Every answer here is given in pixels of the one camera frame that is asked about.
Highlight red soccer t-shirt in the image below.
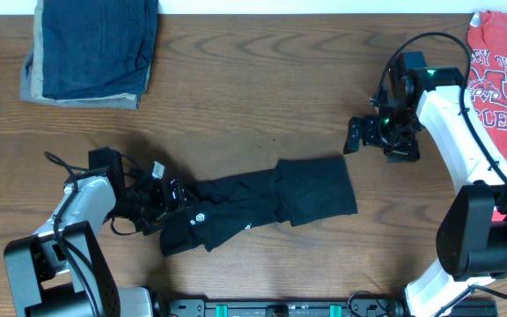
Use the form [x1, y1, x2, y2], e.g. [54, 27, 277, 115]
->
[467, 11, 507, 160]

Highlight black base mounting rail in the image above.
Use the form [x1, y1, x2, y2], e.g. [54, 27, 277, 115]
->
[151, 291, 410, 317]

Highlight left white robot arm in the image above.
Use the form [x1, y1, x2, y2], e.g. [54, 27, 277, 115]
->
[4, 170, 195, 316]

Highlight folded khaki pants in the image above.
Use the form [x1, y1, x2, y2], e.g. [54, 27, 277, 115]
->
[18, 0, 152, 111]

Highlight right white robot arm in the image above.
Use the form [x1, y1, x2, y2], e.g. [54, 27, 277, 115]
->
[343, 64, 507, 316]

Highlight black t-shirt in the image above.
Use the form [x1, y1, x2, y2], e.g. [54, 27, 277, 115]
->
[159, 155, 357, 256]

